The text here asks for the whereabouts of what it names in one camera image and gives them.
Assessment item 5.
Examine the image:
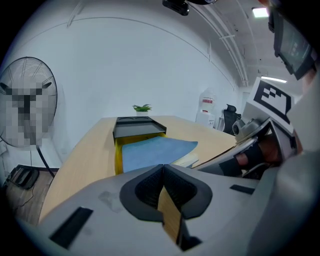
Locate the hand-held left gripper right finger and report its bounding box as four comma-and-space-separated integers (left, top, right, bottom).
163, 163, 260, 256

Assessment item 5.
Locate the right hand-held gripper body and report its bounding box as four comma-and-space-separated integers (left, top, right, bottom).
231, 76, 299, 166

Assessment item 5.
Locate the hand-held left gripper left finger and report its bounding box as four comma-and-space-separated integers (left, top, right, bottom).
21, 164, 181, 256

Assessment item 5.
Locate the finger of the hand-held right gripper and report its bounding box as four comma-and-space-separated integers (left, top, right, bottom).
196, 136, 259, 178

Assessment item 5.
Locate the blue notebook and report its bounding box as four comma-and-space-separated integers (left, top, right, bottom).
121, 136, 201, 174

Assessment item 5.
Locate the black and yellow tray box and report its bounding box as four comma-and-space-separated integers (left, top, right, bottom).
112, 116, 168, 176

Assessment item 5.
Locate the black office chair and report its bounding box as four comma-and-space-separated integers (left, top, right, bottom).
222, 103, 243, 136

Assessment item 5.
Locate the person's right hand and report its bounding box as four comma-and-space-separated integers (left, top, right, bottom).
234, 134, 283, 168

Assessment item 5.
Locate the ceiling tube light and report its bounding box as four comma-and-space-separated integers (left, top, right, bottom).
260, 75, 288, 84

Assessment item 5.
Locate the white water dispenser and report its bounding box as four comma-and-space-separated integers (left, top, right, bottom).
195, 111, 216, 130

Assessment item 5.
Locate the ceiling panel light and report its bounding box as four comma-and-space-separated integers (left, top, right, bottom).
251, 6, 270, 19

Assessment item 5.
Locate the green plant in white pot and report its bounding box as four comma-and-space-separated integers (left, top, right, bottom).
132, 103, 153, 118

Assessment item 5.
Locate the black flat floor rack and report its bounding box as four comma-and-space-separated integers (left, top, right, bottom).
9, 163, 40, 190

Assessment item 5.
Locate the black standing fan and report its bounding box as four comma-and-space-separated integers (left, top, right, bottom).
0, 56, 59, 179

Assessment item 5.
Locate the black head-mounted camera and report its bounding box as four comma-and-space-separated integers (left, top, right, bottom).
161, 0, 190, 17

